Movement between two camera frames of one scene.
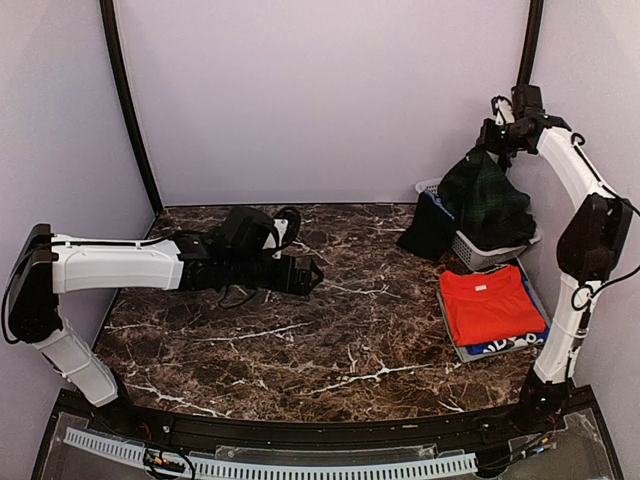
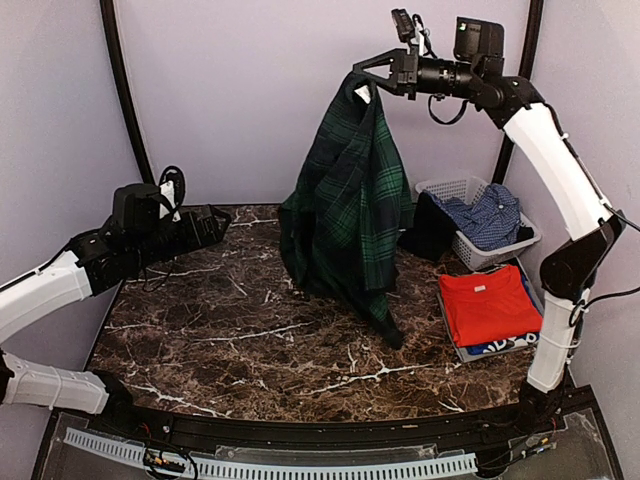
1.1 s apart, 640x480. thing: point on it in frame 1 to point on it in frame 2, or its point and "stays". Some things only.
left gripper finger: (319, 274) to (221, 220)
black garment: (432, 231) stays
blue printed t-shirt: (520, 341) stays
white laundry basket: (477, 257) stays
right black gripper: (485, 139) to (405, 68)
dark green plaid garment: (487, 207) to (343, 223)
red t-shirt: (490, 305) stays
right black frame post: (530, 44) stays
